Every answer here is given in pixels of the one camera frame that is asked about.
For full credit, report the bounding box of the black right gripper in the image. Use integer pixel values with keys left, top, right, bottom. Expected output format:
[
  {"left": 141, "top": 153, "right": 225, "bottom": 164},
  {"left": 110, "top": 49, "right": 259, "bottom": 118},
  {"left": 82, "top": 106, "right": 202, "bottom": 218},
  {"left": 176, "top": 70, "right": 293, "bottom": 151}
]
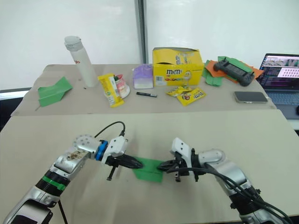
[{"left": 157, "top": 151, "right": 190, "bottom": 183}]

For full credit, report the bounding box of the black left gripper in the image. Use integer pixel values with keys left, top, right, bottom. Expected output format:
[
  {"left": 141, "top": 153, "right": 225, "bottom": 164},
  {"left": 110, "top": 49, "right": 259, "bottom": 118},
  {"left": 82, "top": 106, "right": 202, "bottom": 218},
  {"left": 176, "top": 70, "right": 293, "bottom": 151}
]
[{"left": 105, "top": 155, "right": 144, "bottom": 181}]

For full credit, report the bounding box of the green paper sheet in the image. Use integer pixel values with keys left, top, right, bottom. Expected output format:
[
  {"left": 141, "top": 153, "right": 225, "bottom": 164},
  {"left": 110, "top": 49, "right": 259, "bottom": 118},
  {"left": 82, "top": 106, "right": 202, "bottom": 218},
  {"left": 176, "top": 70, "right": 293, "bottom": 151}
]
[
  {"left": 201, "top": 67, "right": 225, "bottom": 87},
  {"left": 217, "top": 56, "right": 254, "bottom": 72}
]

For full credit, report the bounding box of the green folded paper airplane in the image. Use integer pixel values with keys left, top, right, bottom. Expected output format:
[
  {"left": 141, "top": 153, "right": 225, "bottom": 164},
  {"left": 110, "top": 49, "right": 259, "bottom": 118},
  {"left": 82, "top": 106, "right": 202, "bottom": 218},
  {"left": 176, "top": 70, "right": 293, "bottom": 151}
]
[{"left": 38, "top": 76, "right": 74, "bottom": 108}]

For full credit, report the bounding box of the black marker pen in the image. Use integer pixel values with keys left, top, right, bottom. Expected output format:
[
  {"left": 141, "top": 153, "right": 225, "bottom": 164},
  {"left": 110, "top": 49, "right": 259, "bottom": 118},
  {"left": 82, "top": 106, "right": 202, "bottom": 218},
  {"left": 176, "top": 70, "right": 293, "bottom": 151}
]
[{"left": 136, "top": 91, "right": 157, "bottom": 98}]

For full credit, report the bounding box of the yellow candy bag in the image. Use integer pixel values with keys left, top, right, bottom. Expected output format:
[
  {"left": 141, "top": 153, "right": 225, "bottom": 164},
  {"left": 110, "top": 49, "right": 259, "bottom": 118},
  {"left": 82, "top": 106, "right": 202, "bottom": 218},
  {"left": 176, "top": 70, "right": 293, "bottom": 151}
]
[
  {"left": 166, "top": 85, "right": 195, "bottom": 98},
  {"left": 176, "top": 87, "right": 207, "bottom": 107}
]

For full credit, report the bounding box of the pink white plastic cup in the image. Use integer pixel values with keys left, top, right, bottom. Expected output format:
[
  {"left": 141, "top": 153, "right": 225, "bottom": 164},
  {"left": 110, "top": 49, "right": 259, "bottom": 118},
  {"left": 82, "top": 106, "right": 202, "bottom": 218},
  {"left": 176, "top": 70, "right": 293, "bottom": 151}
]
[{"left": 114, "top": 74, "right": 132, "bottom": 99}]

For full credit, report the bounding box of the yellow snack bar package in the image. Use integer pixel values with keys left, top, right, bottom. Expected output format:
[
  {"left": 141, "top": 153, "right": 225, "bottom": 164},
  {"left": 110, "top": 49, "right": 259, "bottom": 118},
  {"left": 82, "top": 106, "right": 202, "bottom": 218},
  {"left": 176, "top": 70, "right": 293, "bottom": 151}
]
[{"left": 97, "top": 73, "right": 124, "bottom": 109}]

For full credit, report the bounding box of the purple white tissue box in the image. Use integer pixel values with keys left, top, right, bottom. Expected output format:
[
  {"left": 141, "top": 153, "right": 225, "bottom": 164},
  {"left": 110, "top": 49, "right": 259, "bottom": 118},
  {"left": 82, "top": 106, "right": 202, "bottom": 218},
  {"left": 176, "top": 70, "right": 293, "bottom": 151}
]
[{"left": 132, "top": 64, "right": 154, "bottom": 90}]

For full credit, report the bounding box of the beige table cover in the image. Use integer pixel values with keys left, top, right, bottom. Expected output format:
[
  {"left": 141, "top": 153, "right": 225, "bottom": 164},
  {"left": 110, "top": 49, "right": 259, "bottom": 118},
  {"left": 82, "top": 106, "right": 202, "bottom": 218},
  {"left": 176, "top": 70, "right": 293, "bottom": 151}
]
[{"left": 10, "top": 63, "right": 277, "bottom": 117}]

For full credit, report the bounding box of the yellow candy carton box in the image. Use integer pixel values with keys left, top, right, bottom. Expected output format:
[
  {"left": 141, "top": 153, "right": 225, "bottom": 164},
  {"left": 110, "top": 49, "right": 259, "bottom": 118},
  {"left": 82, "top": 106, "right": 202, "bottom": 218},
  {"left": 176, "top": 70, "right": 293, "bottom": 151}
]
[{"left": 152, "top": 47, "right": 203, "bottom": 87}]

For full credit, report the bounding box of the white tall bottle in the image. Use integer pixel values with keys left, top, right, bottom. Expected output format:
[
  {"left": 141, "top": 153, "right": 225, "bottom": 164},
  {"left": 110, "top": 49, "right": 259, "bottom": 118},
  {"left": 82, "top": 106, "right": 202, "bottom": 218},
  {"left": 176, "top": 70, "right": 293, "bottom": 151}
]
[{"left": 64, "top": 35, "right": 99, "bottom": 88}]

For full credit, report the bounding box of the grey smartphone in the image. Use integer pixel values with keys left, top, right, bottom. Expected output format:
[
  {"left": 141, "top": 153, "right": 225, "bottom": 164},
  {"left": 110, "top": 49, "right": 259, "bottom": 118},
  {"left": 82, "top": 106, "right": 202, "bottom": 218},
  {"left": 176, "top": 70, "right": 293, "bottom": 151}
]
[{"left": 234, "top": 91, "right": 269, "bottom": 104}]

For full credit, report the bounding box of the dark grey remote controller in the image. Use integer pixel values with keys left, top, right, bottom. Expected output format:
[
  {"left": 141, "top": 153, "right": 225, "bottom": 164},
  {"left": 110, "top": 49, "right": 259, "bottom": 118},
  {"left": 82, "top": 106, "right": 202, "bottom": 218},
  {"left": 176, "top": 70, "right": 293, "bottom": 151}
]
[{"left": 213, "top": 59, "right": 256, "bottom": 87}]

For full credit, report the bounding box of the open laptop computer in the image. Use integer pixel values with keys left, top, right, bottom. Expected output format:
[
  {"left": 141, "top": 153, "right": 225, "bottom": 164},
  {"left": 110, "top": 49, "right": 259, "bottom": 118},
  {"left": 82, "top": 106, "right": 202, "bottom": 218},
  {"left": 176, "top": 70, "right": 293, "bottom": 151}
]
[{"left": 256, "top": 53, "right": 299, "bottom": 120}]

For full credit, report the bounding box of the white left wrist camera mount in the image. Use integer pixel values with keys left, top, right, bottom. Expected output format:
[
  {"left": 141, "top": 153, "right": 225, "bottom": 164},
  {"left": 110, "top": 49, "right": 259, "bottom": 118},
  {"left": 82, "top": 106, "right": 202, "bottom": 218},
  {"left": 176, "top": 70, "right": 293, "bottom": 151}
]
[{"left": 103, "top": 136, "right": 129, "bottom": 164}]

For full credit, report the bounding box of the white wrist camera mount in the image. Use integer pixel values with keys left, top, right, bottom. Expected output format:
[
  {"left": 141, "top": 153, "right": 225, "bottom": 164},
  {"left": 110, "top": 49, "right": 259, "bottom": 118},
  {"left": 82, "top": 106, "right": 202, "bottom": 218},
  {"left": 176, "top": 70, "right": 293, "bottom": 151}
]
[
  {"left": 170, "top": 137, "right": 192, "bottom": 169},
  {"left": 103, "top": 136, "right": 129, "bottom": 164}
]

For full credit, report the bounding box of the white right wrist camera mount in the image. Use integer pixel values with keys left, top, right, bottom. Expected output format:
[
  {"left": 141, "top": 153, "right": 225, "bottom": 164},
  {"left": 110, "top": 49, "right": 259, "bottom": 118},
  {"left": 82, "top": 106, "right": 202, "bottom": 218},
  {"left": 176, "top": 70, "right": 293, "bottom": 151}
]
[{"left": 170, "top": 137, "right": 192, "bottom": 169}]

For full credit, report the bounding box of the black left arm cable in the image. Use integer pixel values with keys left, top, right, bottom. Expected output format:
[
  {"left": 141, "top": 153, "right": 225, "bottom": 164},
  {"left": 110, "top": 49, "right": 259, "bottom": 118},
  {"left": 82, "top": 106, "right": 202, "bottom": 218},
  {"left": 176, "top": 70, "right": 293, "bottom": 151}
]
[{"left": 94, "top": 121, "right": 127, "bottom": 139}]

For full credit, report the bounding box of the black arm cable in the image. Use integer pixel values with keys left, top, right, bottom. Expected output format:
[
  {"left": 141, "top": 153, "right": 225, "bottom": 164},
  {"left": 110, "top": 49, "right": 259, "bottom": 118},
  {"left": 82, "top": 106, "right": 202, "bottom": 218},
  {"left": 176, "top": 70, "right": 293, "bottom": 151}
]
[
  {"left": 167, "top": 167, "right": 294, "bottom": 224},
  {"left": 94, "top": 121, "right": 127, "bottom": 139}
]

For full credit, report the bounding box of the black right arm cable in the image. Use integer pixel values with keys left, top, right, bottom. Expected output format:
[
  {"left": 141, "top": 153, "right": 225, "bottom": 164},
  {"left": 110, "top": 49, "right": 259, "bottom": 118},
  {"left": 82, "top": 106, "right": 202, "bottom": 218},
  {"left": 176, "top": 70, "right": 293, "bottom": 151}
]
[{"left": 167, "top": 167, "right": 294, "bottom": 224}]

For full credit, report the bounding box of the thin black cable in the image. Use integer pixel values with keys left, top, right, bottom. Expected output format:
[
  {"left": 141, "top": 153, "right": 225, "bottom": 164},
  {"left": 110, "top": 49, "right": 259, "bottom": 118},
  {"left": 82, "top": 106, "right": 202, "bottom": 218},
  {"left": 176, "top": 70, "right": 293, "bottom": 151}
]
[{"left": 57, "top": 200, "right": 68, "bottom": 224}]

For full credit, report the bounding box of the grey vertical wall post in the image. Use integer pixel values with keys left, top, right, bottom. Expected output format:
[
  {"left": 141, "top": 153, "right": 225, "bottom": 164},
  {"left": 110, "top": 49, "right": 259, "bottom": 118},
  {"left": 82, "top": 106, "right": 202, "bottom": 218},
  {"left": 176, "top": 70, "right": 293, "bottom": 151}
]
[{"left": 134, "top": 0, "right": 149, "bottom": 65}]

